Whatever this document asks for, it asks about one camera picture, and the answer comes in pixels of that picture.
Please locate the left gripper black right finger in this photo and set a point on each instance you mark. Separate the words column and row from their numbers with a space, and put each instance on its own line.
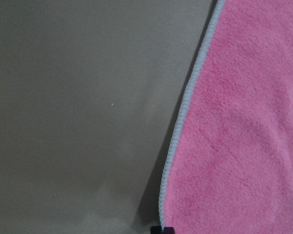
column 168, row 230

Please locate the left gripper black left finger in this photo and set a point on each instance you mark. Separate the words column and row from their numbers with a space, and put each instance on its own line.
column 155, row 229

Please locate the pink and grey towel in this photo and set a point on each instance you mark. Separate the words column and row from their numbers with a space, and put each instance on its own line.
column 229, row 167

